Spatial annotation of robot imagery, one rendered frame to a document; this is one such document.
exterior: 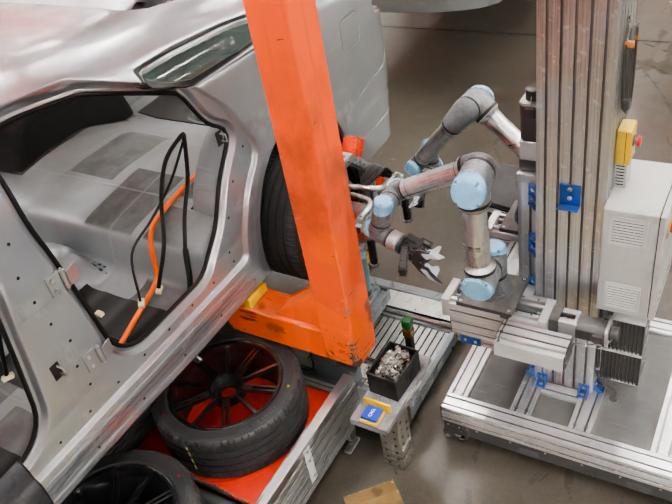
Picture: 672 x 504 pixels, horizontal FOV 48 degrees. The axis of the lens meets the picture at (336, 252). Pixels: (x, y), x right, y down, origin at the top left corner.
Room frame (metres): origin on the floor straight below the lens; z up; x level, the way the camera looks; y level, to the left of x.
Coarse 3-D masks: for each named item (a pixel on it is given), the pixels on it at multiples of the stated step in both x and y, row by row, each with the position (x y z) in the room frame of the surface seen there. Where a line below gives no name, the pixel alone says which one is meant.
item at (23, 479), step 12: (12, 468) 1.61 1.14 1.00; (24, 468) 1.62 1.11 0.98; (0, 480) 1.57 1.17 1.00; (12, 480) 1.58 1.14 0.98; (24, 480) 1.60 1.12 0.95; (36, 480) 1.61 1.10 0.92; (0, 492) 1.54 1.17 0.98; (12, 492) 1.56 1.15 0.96; (24, 492) 1.58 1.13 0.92; (36, 492) 1.59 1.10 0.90
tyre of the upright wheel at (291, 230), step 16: (272, 160) 2.92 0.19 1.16; (272, 176) 2.84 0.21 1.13; (272, 192) 2.78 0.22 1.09; (272, 208) 2.73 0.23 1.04; (288, 208) 2.69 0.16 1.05; (272, 224) 2.70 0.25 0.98; (288, 224) 2.65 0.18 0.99; (272, 240) 2.69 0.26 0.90; (288, 240) 2.64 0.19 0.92; (272, 256) 2.70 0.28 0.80; (288, 256) 2.64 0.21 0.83; (288, 272) 2.70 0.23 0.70; (304, 272) 2.64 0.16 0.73
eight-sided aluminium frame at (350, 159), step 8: (344, 152) 2.94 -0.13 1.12; (344, 160) 2.87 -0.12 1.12; (352, 160) 2.90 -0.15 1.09; (360, 160) 2.96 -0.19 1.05; (360, 168) 2.99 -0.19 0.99; (360, 176) 3.04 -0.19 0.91; (368, 192) 3.06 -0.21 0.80; (376, 192) 3.04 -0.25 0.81; (360, 240) 2.93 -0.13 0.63; (360, 248) 2.87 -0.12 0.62
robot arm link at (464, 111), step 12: (456, 108) 2.82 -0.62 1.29; (468, 108) 2.80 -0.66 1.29; (444, 120) 2.83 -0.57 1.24; (456, 120) 2.79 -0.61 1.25; (468, 120) 2.79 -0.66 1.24; (444, 132) 2.83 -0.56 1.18; (456, 132) 2.80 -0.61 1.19; (432, 144) 2.88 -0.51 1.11; (444, 144) 2.86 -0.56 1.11; (420, 156) 2.93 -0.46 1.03; (432, 156) 2.90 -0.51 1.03; (408, 168) 2.95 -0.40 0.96; (420, 168) 2.94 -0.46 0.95
